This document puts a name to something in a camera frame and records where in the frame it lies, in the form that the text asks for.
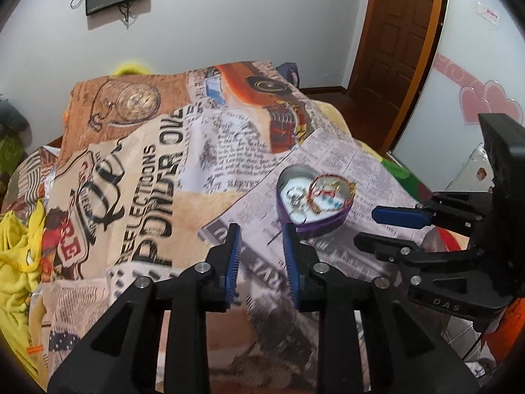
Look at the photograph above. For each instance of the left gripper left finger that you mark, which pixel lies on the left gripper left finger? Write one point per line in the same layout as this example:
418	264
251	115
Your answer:
120	352

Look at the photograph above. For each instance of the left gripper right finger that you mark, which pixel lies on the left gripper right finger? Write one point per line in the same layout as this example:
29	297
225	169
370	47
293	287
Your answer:
370	339

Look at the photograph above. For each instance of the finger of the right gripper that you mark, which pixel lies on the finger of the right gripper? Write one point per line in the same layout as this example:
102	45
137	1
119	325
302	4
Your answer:
410	254
414	215

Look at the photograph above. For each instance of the silver keyring charm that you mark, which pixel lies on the silver keyring charm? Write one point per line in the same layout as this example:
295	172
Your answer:
295	197

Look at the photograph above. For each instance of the purple heart-shaped tin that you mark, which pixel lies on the purple heart-shaped tin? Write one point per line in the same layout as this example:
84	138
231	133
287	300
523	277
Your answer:
327	202

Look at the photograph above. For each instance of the white heart wardrobe door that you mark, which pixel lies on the white heart wardrobe door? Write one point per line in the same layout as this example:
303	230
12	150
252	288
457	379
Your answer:
478	68

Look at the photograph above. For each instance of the yellow cloth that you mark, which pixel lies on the yellow cloth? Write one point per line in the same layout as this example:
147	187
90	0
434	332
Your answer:
21	253

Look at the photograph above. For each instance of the brown wooden door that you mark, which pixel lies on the brown wooden door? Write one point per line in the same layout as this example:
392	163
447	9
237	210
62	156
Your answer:
394	51

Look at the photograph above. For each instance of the newspaper print blanket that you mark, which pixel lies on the newspaper print blanket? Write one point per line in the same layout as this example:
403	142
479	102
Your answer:
153	169

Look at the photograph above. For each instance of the dark blue bag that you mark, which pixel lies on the dark blue bag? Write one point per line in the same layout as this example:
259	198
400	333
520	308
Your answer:
290	72

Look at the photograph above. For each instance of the green patterned bag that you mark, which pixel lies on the green patterned bag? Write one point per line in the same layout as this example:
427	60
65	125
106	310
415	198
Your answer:
11	152

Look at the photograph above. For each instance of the yellow chair back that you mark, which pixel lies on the yellow chair back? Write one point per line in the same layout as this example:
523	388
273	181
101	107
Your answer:
130	68

